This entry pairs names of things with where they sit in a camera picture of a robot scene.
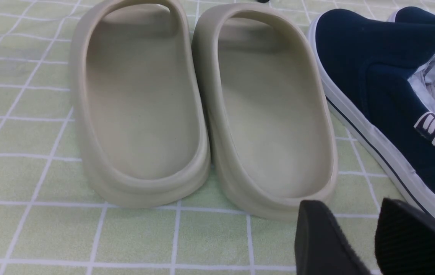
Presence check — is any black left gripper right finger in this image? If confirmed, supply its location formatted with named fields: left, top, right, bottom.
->
left=375, top=198, right=435, bottom=275

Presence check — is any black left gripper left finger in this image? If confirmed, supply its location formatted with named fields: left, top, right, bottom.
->
left=295, top=200, right=371, bottom=275

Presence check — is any navy left slip-on shoe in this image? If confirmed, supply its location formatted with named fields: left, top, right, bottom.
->
left=308, top=9, right=435, bottom=218

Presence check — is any navy slip-on shoe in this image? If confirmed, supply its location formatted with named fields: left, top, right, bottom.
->
left=387, top=6, right=435, bottom=42
left=308, top=9, right=435, bottom=218

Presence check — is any navy right slip-on shoe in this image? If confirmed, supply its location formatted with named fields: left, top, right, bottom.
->
left=387, top=6, right=435, bottom=42

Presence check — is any tan right foam slide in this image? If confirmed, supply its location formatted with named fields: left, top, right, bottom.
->
left=192, top=3, right=338, bottom=221

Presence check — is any tan foam slide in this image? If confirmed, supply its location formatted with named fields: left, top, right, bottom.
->
left=68, top=0, right=211, bottom=209
left=192, top=3, right=338, bottom=221

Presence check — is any tan left foam slide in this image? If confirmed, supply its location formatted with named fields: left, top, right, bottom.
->
left=68, top=0, right=211, bottom=209

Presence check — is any green checkered tablecloth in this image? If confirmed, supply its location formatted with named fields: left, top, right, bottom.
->
left=0, top=0, right=435, bottom=275

